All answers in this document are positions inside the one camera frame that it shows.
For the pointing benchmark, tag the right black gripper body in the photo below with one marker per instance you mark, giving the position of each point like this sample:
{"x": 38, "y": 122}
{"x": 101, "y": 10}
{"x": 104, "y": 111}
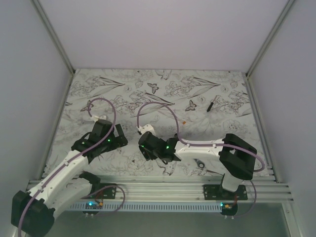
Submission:
{"x": 153, "y": 155}

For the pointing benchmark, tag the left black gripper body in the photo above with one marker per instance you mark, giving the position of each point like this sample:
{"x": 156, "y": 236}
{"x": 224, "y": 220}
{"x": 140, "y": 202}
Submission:
{"x": 108, "y": 144}

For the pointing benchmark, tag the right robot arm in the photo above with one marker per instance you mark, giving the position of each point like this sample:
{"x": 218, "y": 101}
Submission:
{"x": 235, "y": 156}

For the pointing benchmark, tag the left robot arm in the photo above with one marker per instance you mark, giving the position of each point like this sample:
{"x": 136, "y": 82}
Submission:
{"x": 35, "y": 211}

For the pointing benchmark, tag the silver ratchet wrench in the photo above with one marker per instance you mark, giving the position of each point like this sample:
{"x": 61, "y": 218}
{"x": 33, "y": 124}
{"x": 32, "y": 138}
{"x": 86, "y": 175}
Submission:
{"x": 200, "y": 164}

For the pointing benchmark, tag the floral patterned mat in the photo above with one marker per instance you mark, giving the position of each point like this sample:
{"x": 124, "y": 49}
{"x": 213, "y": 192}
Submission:
{"x": 164, "y": 99}

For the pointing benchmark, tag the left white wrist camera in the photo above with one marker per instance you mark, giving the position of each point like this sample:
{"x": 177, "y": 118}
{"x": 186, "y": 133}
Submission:
{"x": 97, "y": 118}

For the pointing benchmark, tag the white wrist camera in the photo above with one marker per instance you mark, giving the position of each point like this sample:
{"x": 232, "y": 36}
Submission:
{"x": 97, "y": 118}
{"x": 146, "y": 128}

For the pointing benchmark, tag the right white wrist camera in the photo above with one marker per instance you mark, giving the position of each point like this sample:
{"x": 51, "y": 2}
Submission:
{"x": 146, "y": 128}

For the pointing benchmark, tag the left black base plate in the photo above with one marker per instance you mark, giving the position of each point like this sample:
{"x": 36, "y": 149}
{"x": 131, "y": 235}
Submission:
{"x": 102, "y": 191}

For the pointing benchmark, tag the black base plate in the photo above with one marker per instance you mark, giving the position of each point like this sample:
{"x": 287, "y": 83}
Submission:
{"x": 216, "y": 192}
{"x": 102, "y": 191}

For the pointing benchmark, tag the grey slotted cable duct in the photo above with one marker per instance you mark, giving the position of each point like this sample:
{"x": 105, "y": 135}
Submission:
{"x": 110, "y": 206}

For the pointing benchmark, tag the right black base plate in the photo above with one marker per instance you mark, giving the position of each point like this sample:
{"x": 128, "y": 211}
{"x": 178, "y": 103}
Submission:
{"x": 216, "y": 192}

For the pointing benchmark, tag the aluminium rail frame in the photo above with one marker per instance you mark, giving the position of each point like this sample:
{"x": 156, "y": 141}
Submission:
{"x": 189, "y": 188}

